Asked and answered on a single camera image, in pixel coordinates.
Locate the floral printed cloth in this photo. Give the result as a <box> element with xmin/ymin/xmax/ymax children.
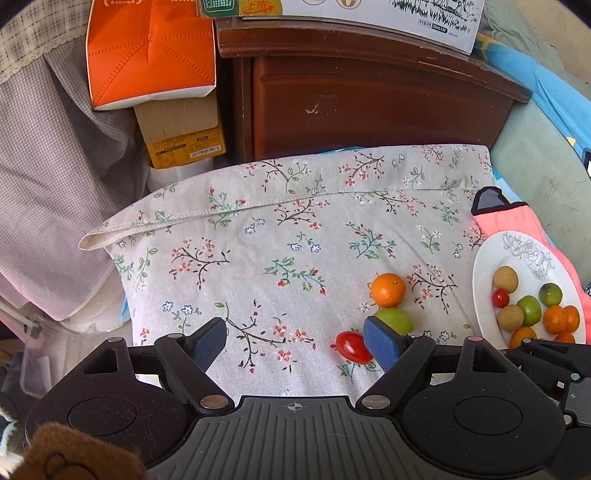
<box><xmin>78</xmin><ymin>144</ymin><xmax>509</xmax><ymax>398</ymax></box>

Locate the orange and white box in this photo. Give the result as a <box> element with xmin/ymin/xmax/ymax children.
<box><xmin>87</xmin><ymin>0</ymin><xmax>218</xmax><ymax>110</ymax></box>

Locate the grey checked cloth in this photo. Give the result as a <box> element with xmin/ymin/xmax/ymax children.
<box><xmin>0</xmin><ymin>46</ymin><xmax>155</xmax><ymax>324</ymax></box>

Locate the blue printed pillow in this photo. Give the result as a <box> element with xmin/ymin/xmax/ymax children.
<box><xmin>475</xmin><ymin>32</ymin><xmax>591</xmax><ymax>178</ymax></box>

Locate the pink cloth with black trim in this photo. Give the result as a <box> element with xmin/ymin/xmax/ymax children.
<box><xmin>471</xmin><ymin>186</ymin><xmax>591</xmax><ymax>344</ymax></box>

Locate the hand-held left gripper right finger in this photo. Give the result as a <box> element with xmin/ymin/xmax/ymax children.
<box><xmin>355</xmin><ymin>315</ymin><xmax>514</xmax><ymax>412</ymax></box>

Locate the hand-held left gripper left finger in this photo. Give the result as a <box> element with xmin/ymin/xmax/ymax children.
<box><xmin>83</xmin><ymin>317</ymin><xmax>234</xmax><ymax>412</ymax></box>

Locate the brown longan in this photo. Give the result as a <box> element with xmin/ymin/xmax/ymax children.
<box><xmin>493</xmin><ymin>266</ymin><xmax>520</xmax><ymax>294</ymax></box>
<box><xmin>498</xmin><ymin>305</ymin><xmax>526</xmax><ymax>332</ymax></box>

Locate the green jujube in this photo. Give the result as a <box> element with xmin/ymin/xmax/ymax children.
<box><xmin>374</xmin><ymin>307</ymin><xmax>415</xmax><ymax>336</ymax></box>
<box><xmin>516</xmin><ymin>295</ymin><xmax>542</xmax><ymax>326</ymax></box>
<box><xmin>539</xmin><ymin>282</ymin><xmax>563</xmax><ymax>306</ymax></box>

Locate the brown cardboard box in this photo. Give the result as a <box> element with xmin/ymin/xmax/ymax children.
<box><xmin>134</xmin><ymin>89</ymin><xmax>228</xmax><ymax>169</ymax></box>

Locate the white plate with flower drawing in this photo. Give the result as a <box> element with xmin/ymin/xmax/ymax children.
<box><xmin>472</xmin><ymin>231</ymin><xmax>587</xmax><ymax>352</ymax></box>

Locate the white printed carton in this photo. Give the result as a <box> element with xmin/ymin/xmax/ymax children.
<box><xmin>198</xmin><ymin>0</ymin><xmax>486</xmax><ymax>54</ymax></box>

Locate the brown plush toy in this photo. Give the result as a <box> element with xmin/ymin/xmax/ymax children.
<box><xmin>0</xmin><ymin>422</ymin><xmax>148</xmax><ymax>480</ymax></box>

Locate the grey-green cushion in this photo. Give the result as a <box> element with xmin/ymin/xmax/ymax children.
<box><xmin>488</xmin><ymin>99</ymin><xmax>591</xmax><ymax>289</ymax></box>

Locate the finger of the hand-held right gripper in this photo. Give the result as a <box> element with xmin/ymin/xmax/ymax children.
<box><xmin>505</xmin><ymin>348</ymin><xmax>578</xmax><ymax>394</ymax></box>
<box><xmin>521</xmin><ymin>338</ymin><xmax>588</xmax><ymax>360</ymax></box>

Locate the dark wooden nightstand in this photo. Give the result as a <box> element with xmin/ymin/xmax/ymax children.
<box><xmin>215</xmin><ymin>18</ymin><xmax>533</xmax><ymax>163</ymax></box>

